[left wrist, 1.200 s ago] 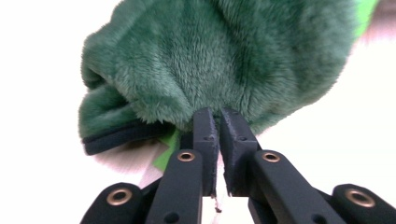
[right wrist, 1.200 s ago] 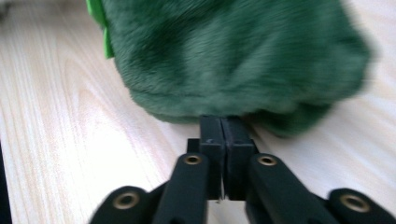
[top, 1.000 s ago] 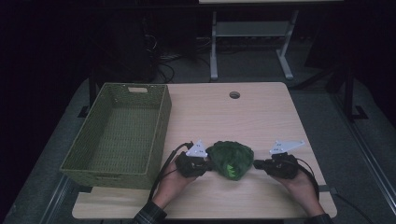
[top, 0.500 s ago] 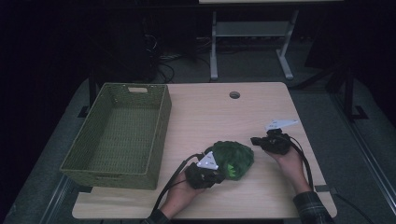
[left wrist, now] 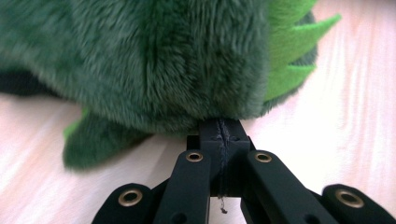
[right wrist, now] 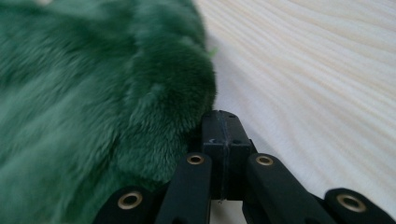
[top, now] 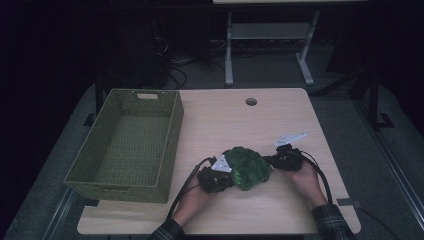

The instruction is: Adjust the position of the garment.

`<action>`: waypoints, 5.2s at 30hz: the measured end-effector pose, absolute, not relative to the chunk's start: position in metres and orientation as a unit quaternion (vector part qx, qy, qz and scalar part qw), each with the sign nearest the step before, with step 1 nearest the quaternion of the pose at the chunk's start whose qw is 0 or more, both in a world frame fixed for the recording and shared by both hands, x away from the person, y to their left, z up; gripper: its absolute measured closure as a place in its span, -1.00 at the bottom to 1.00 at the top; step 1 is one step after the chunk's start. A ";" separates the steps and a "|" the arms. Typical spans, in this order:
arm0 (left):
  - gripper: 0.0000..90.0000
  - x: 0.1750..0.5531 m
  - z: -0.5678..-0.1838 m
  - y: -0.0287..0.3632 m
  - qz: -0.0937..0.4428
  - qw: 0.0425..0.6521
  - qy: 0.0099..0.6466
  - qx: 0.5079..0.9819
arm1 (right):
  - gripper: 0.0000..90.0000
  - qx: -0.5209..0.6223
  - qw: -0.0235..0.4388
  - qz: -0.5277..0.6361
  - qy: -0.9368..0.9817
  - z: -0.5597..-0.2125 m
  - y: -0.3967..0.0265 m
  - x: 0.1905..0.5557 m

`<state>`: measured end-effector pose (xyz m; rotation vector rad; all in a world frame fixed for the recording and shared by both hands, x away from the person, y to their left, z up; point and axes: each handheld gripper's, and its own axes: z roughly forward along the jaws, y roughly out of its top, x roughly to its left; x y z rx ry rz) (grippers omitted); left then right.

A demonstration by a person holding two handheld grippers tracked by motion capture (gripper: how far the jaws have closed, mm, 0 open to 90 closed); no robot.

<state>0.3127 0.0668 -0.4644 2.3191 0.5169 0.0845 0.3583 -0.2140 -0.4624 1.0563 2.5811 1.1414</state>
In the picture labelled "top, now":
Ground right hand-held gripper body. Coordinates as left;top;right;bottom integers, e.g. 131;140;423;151
266;131;308;173

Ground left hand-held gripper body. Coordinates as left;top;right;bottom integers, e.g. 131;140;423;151
196;153;235;195

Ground green knit garment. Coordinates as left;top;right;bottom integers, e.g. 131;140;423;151
222;145;273;192

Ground person's right hand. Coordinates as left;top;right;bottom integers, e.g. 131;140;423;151
282;161;330;211

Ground person's left hand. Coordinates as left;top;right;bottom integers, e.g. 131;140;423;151
171;185;218;228

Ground grey tape strip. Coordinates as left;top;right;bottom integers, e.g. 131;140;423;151
336;197;363;208

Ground green woven basket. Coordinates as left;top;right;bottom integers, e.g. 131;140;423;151
63;88;185;204

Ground white metal stand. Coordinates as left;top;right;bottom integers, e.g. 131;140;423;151
223;9;321;87

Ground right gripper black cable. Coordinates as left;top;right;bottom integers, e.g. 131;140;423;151
299;150;335;206

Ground black stand post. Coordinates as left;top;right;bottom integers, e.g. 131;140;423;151
365;69;396;132

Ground metal floor rail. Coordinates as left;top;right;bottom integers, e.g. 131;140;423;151
41;185;79;240
352;99;424;232

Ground thin black floor cable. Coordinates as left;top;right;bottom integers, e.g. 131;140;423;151
357;206;403;240

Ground tangle of floor cables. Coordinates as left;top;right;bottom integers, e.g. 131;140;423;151
151;35;228;90

